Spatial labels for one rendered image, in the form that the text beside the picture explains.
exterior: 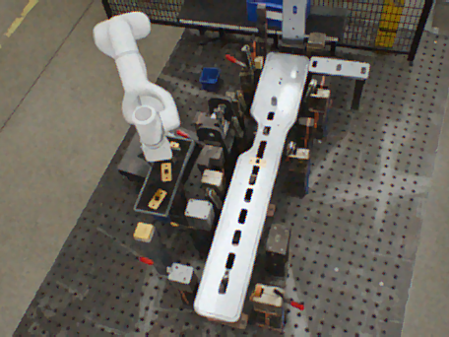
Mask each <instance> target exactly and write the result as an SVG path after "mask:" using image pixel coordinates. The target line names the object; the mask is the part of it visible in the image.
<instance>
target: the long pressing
mask: <svg viewBox="0 0 449 337"><path fill-rule="evenodd" d="M309 65H310V59H309V58H308V57H304V56H298V55H291V54H284V53H279V52H269V54H268V55H267V57H266V60H265V63H264V66H263V69H262V74H261V78H260V80H259V83H258V86H257V89H256V92H255V97H254V100H253V103H252V105H251V107H250V116H251V117H252V118H253V120H255V122H256V124H257V125H258V128H257V132H256V134H255V138H254V144H253V147H252V148H251V149H250V150H248V151H247V152H245V153H243V154H242V155H240V156H239V157H238V159H237V162H236V164H235V168H234V173H233V176H232V179H231V182H230V184H229V188H228V190H227V196H226V199H225V202H224V206H223V209H222V211H221V217H220V220H219V223H218V226H217V229H216V231H215V235H214V240H213V243H212V246H211V249H210V251H209V255H208V258H207V263H206V266H205V269H204V272H203V275H202V278H201V280H200V287H199V289H198V292H197V295H196V298H195V301H194V303H193V306H194V309H195V311H196V312H197V313H198V314H200V315H204V316H207V317H211V318H213V319H217V320H220V321H223V322H227V323H234V322H236V321H237V320H238V319H239V318H240V316H241V311H242V308H243V304H244V301H245V297H246V295H247V291H248V284H249V280H250V277H251V273H252V270H253V266H254V263H255V256H256V252H257V249H258V245H259V242H260V238H261V236H262V230H263V226H264V223H265V219H266V216H267V212H268V205H269V202H270V198H271V195H272V191H273V188H274V184H275V178H276V175H277V171H278V168H279V164H280V161H281V157H282V150H283V147H284V143H285V140H286V137H287V134H288V131H289V129H290V128H291V127H292V126H293V125H294V124H295V120H296V116H297V113H298V109H299V106H300V102H301V98H302V94H303V87H304V84H305V80H306V77H307V73H308V69H309ZM271 68H273V69H271ZM296 71H298V72H296ZM281 78H282V79H281ZM279 81H281V84H280V85H279ZM272 96H276V98H277V100H278V104H277V105H276V106H272V105H271V98H272ZM282 111H283V112H282ZM269 112H273V113H274V114H275V116H274V120H268V119H267V118H268V113H269ZM278 124H279V125H280V126H278ZM266 126H268V127H271V129H270V132H269V135H268V136H266V135H263V130H264V127H266ZM261 141H267V145H266V148H265V151H264V155H263V157H262V159H263V160H268V163H267V166H266V167H265V168H263V167H260V169H259V172H258V175H257V179H256V182H255V184H254V185H249V184H248V182H249V179H250V175H251V173H252V170H253V168H254V165H250V164H249V163H248V160H249V157H254V158H256V155H257V152H258V148H259V146H260V142H261ZM240 182H241V183H240ZM261 186H262V187H263V188H261ZM248 188H250V189H254V191H253V195H252V198H251V201H250V203H245V202H244V197H245V194H246V191H247V189H248ZM241 209H245V210H248V214H247V217H246V220H245V223H244V224H239V223H238V219H239V216H240V213H241ZM227 224H229V226H228V225H227ZM234 231H241V239H240V242H239V245H238V246H234V245H232V240H233V238H234ZM230 252H232V253H234V254H235V258H234V264H233V267H232V269H231V270H227V269H225V266H226V262H227V256H228V254H229V253H230ZM215 270H217V271H216V272H215ZM225 270H227V271H229V275H228V276H226V275H224V273H225ZM237 275H239V277H237ZM222 277H226V278H228V283H227V289H226V293H225V295H221V294H219V288H220V285H221V279H222Z"/></svg>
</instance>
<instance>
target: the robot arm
mask: <svg viewBox="0 0 449 337"><path fill-rule="evenodd" d="M150 31H151V22H150V20H149V18H148V17H147V16H146V15H145V14H143V13H140V12H133V13H129V14H125V15H117V16H114V17H112V18H111V19H110V20H109V21H106V22H101V23H99V24H97V25H96V27H95V28H94V31H93V37H94V41H95V43H96V47H97V48H98V49H99V50H101V51H102V52H103V53H104V54H106V55H108V56H110V57H112V58H114V59H115V61H116V64H117V70H118V72H119V75H120V78H121V80H122V84H123V86H124V91H125V93H124V100H123V104H122V114H123V117H124V120H125V121H126V122H127V123H129V124H133V125H135V126H136V127H137V130H138V134H139V135H140V138H141V139H140V141H141V142H143V151H141V152H139V153H138V158H141V160H144V161H146V162H148V164H149V165H150V166H151V167H152V162H156V161H162V160H168V159H170V158H171V159H172V163H173V164H175V162H176V157H175V156H177V155H179V151H180V148H176V147H171V146H170V144H169V142H168V141H167V140H166V138H165V136H164V134H165V135H170V136H174V135H172V134H170V133H168V132H167V131H169V130H172V129H174V128H177V127H179V121H180V120H179V114H178V111H177V108H176V106H175V104H174V101H173V99H172V95H171V94H170V93H168V92H166V91H165V90H164V89H163V88H161V87H159V86H156V85H154V84H152V83H151V82H149V81H148V80H147V72H146V68H145V62H144V60H143V57H141V55H140V54H139V51H138V46H137V43H136V40H137V39H140V38H143V37H145V36H147V35H148V34H149V33H150ZM174 137H175V136H174ZM173 151H174V152H173Z"/></svg>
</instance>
